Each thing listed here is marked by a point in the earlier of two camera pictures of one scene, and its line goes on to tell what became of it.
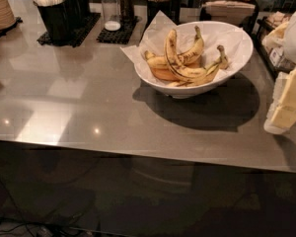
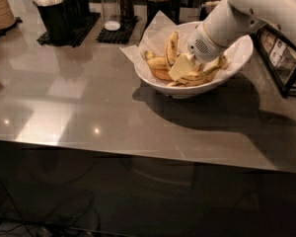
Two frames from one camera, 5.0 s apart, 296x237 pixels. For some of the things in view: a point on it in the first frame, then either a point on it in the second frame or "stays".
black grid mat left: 45,39 stays
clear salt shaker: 111,9 stays
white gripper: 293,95 → 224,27
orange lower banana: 166,74 stays
